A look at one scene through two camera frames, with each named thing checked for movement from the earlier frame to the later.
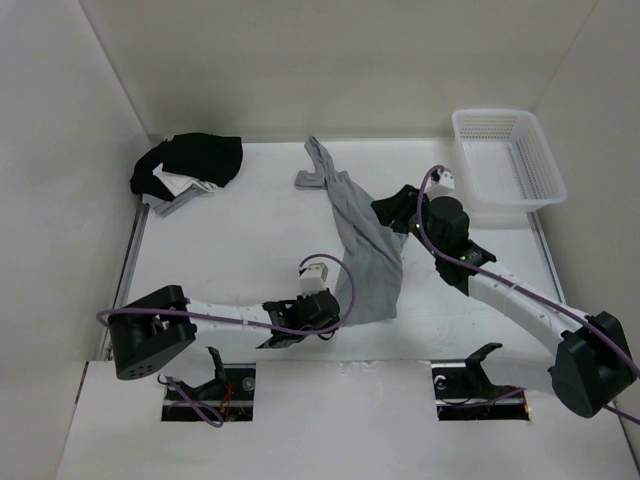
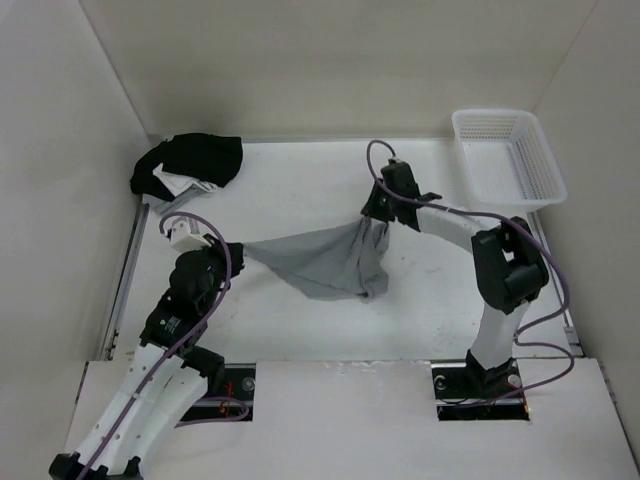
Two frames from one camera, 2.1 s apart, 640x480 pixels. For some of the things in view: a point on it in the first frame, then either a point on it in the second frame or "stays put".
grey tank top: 367,286 → 343,262
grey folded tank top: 166,208 stays put
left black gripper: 330,323 → 235,250
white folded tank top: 178,184 stays put
